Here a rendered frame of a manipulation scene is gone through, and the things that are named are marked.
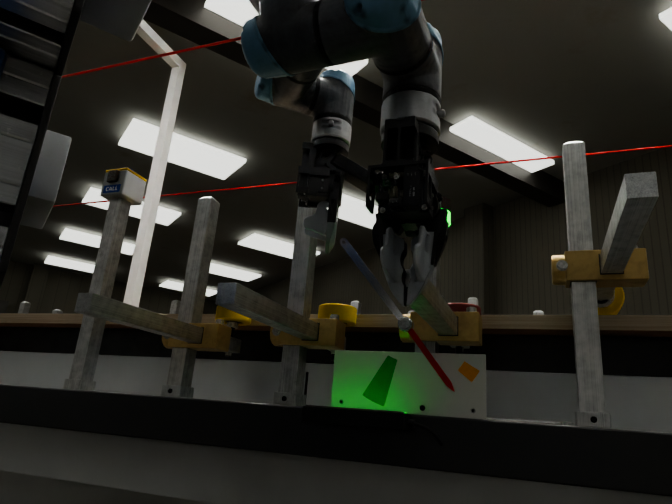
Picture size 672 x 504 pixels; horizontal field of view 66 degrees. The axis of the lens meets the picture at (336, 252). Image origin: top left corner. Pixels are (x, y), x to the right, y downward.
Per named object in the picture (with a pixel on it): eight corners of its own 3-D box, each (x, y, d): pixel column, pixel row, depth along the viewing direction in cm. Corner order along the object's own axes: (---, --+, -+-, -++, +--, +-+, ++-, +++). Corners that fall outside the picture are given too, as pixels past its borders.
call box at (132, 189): (121, 196, 123) (127, 166, 125) (98, 198, 125) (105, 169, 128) (141, 207, 129) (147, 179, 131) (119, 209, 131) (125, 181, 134)
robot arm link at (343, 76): (309, 82, 106) (347, 95, 109) (303, 129, 103) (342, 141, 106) (323, 60, 99) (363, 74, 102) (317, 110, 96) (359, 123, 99)
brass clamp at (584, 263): (650, 278, 78) (646, 246, 80) (552, 279, 83) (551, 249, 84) (643, 288, 83) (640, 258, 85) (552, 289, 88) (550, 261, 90)
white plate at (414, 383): (486, 419, 80) (485, 354, 83) (329, 408, 89) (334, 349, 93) (486, 419, 81) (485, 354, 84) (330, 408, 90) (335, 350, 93)
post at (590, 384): (607, 431, 75) (584, 137, 90) (580, 429, 76) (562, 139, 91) (605, 431, 78) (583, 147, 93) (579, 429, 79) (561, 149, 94)
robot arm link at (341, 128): (351, 138, 104) (352, 116, 96) (349, 159, 103) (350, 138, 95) (313, 136, 105) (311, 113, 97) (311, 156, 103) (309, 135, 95)
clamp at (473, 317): (479, 341, 84) (479, 311, 86) (397, 340, 89) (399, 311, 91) (482, 347, 89) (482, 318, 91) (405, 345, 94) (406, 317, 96)
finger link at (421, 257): (395, 295, 56) (399, 215, 59) (408, 308, 61) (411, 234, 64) (424, 295, 54) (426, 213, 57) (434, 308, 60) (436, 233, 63)
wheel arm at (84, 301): (88, 317, 77) (94, 289, 79) (71, 317, 79) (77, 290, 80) (239, 357, 116) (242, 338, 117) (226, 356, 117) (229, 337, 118)
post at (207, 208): (174, 421, 101) (212, 194, 115) (160, 419, 102) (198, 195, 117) (185, 421, 104) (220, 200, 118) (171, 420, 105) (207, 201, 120)
